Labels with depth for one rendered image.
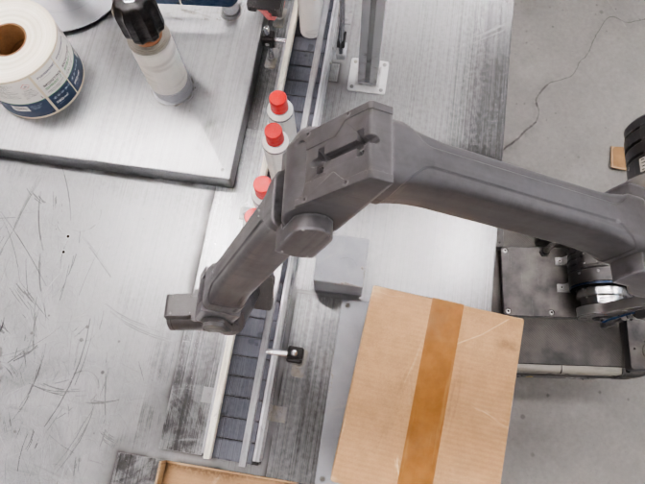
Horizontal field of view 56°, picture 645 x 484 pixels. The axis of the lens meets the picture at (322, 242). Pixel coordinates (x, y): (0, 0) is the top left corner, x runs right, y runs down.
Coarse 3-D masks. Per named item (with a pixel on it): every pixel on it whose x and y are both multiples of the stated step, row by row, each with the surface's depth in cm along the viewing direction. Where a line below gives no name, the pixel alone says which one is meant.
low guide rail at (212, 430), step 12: (288, 36) 135; (288, 48) 134; (288, 60) 134; (264, 156) 127; (264, 168) 126; (228, 336) 116; (228, 348) 115; (228, 360) 115; (216, 396) 113; (216, 408) 112; (216, 420) 111; (216, 432) 112; (204, 456) 109
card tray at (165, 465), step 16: (160, 464) 113; (176, 464) 117; (160, 480) 115; (176, 480) 116; (192, 480) 116; (208, 480) 116; (224, 480) 116; (240, 480) 116; (256, 480) 116; (272, 480) 116
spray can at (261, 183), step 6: (258, 180) 107; (264, 180) 107; (270, 180) 107; (258, 186) 106; (264, 186) 106; (252, 192) 111; (258, 192) 106; (264, 192) 106; (252, 198) 110; (258, 198) 110; (258, 204) 110
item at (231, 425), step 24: (312, 48) 138; (288, 72) 137; (288, 96) 135; (312, 120) 133; (264, 312) 121; (240, 336) 119; (240, 360) 118; (240, 384) 116; (264, 384) 116; (240, 408) 115; (240, 432) 114; (216, 456) 113
